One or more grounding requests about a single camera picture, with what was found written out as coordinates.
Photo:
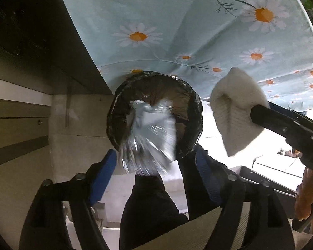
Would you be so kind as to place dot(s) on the silver foil bag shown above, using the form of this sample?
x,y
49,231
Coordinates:
x,y
149,143

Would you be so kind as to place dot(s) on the white cloth rag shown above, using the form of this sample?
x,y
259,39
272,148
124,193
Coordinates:
x,y
231,102

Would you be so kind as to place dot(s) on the blue daisy tablecloth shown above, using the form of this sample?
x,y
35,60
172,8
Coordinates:
x,y
199,41

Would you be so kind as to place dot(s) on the black lined trash bin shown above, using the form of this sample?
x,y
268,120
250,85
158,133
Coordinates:
x,y
151,87

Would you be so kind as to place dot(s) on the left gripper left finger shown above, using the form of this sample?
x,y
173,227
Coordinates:
x,y
45,227

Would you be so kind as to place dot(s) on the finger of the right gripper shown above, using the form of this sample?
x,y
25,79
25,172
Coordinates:
x,y
286,111
295,127

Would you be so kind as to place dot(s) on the person's right hand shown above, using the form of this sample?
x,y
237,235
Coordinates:
x,y
304,199

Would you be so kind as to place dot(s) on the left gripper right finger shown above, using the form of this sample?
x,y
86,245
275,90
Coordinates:
x,y
252,216

